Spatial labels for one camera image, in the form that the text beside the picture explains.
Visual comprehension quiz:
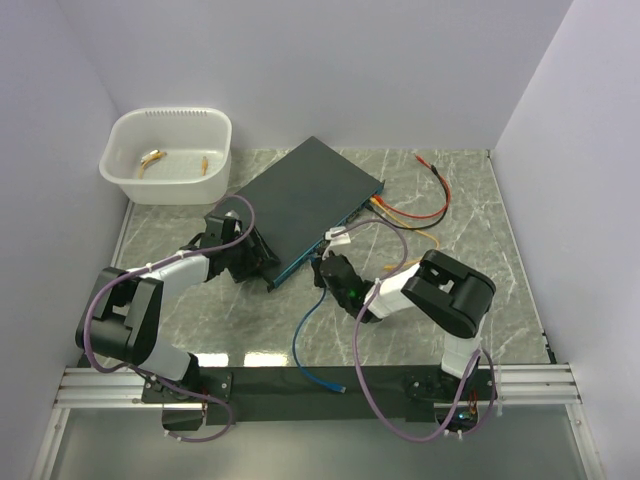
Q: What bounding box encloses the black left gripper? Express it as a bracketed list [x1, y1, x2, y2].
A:
[223, 225, 279, 283]

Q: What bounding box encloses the orange ethernet cable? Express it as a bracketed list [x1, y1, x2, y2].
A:
[367, 196, 441, 273]

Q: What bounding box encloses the red ethernet cable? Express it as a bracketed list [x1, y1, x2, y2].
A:
[373, 154, 452, 219]

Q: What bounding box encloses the blue ethernet cable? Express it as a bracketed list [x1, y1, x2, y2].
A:
[290, 254, 348, 393]

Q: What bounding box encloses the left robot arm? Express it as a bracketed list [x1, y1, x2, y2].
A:
[75, 214, 279, 402]

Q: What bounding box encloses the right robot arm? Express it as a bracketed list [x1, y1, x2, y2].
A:
[312, 249, 496, 399]

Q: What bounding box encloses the small orange plug in tub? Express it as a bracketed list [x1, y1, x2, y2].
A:
[201, 156, 209, 176]

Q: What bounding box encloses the white plastic tub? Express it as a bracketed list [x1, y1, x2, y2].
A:
[99, 107, 232, 205]

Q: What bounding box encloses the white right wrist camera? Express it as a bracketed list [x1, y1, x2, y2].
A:
[324, 226, 351, 246]

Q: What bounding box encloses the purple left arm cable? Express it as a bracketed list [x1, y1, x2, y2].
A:
[85, 194, 257, 442]

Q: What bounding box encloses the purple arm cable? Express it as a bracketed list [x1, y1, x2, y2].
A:
[329, 217, 501, 443]
[85, 194, 257, 442]

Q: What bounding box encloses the black network switch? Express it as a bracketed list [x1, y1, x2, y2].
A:
[232, 137, 384, 290]

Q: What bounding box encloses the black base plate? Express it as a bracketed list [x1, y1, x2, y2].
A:
[140, 365, 499, 432]

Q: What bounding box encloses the orange cable piece in tub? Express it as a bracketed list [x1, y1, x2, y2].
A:
[136, 148, 168, 179]

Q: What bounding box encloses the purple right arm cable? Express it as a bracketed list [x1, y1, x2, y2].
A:
[329, 217, 501, 443]

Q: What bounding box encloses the aluminium rail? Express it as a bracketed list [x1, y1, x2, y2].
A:
[54, 364, 582, 410]

